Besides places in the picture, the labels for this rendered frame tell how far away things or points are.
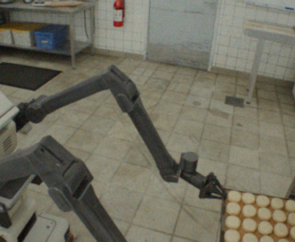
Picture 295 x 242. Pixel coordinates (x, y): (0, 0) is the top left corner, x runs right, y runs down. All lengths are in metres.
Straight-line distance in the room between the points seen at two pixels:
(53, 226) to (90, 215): 1.08
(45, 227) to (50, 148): 1.15
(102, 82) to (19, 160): 0.43
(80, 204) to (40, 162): 0.13
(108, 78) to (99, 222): 0.47
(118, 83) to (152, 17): 3.57
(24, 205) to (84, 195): 0.77
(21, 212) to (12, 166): 0.70
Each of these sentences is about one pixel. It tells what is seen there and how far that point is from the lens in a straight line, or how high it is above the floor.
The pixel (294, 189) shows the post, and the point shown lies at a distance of 1.19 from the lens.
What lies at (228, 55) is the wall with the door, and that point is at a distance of 4.38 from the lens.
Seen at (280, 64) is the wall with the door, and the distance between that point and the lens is 4.45.
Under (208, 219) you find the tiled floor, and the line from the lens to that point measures 2.16.
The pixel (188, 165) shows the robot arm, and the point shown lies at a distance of 1.09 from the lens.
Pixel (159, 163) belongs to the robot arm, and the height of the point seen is 0.93.
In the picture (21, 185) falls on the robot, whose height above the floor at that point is 0.88.
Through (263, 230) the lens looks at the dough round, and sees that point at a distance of 1.03.
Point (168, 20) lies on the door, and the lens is 4.41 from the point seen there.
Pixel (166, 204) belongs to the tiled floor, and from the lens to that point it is 2.19.
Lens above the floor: 1.65
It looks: 32 degrees down
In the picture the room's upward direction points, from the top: 3 degrees clockwise
